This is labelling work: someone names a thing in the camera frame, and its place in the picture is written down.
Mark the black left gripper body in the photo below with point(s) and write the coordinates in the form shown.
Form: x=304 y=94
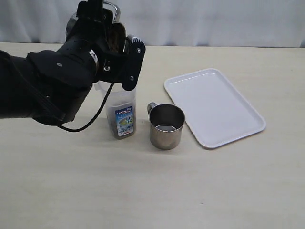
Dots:
x=91 y=61

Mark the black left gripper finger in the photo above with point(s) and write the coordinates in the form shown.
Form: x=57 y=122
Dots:
x=93 y=12
x=134 y=62

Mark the steel mug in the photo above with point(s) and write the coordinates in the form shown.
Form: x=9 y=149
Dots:
x=166 y=125
x=94 y=31

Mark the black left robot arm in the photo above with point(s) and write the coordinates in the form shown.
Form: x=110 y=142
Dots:
x=50 y=86

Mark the clear plastic container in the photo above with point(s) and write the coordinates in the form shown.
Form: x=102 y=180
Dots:
x=119 y=96

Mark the white backdrop curtain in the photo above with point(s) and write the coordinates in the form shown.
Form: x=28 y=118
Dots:
x=249 y=23

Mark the white plastic tray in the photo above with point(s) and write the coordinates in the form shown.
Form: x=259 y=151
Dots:
x=215 y=111

